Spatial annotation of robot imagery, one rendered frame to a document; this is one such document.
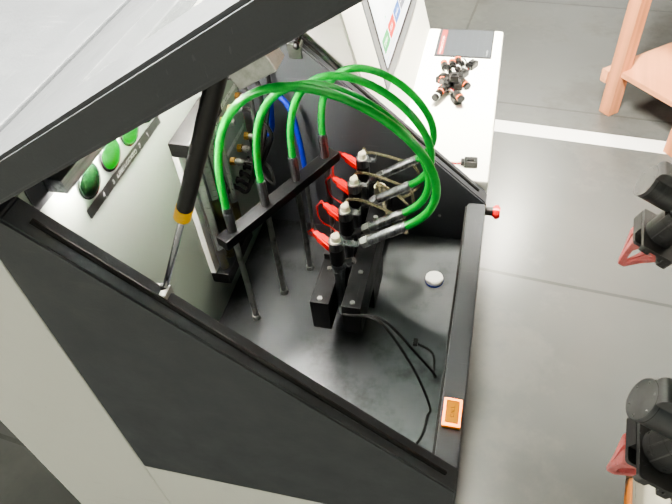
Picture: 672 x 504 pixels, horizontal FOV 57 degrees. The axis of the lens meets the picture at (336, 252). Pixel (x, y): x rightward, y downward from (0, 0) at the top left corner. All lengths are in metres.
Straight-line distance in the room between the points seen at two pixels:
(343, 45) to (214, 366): 0.71
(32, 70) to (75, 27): 0.12
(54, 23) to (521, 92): 2.85
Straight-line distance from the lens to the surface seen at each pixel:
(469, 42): 1.93
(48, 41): 1.00
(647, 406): 0.85
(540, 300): 2.49
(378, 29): 1.46
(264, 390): 0.86
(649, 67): 3.43
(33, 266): 0.83
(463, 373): 1.12
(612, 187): 3.03
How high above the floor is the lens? 1.89
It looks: 47 degrees down
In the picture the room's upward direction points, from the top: 6 degrees counter-clockwise
